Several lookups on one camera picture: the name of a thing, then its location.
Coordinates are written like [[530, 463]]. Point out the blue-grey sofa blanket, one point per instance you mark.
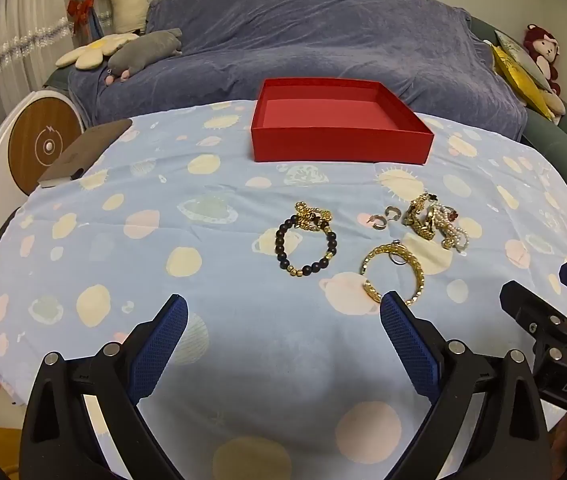
[[313, 30]]

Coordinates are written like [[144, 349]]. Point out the gold cushion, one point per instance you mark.
[[518, 77]]

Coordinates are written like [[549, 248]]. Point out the grey cushion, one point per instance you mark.
[[521, 52]]

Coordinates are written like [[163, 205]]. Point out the gold hoop earring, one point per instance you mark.
[[393, 212], [378, 224]]

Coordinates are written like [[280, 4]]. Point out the white device with wooden disc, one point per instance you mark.
[[33, 145]]

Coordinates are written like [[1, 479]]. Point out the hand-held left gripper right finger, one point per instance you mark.
[[408, 345]]

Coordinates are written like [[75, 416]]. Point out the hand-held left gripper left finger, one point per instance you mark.
[[163, 345]]

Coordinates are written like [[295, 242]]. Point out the light blue planet-print tablecloth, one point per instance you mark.
[[163, 240]]

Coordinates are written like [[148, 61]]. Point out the brown notebook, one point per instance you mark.
[[88, 152]]

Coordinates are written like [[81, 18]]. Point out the grey plush animal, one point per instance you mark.
[[143, 50]]

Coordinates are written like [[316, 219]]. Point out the flower-shaped cushion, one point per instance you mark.
[[88, 52]]

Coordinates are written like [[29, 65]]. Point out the beige cushion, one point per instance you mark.
[[556, 105]]

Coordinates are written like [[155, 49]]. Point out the green sofa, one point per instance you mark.
[[558, 145]]

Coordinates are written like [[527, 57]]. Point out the red ribbon bow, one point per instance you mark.
[[81, 10]]

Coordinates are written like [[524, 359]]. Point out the red monkey plush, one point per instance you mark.
[[543, 50]]

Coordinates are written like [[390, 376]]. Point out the red cardboard box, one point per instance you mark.
[[333, 120]]

